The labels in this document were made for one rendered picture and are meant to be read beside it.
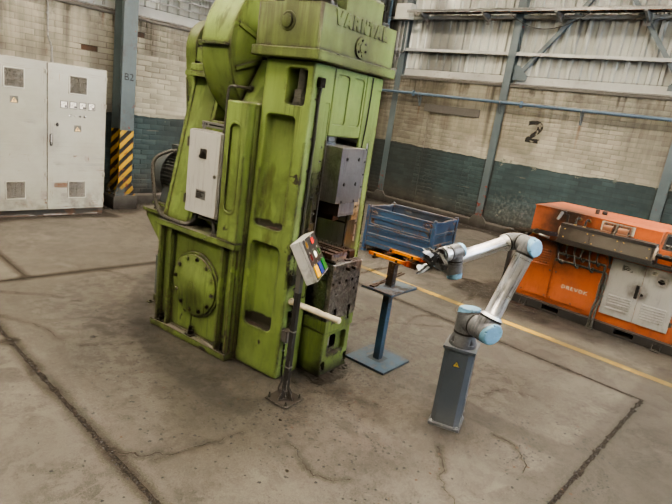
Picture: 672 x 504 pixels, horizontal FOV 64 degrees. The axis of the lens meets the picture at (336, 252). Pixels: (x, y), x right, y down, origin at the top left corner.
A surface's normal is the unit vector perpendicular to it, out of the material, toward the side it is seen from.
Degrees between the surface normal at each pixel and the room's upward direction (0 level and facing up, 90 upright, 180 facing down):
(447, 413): 91
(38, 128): 90
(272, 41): 90
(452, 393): 90
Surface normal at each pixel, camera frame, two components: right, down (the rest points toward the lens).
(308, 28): -0.58, 0.13
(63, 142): 0.73, 0.27
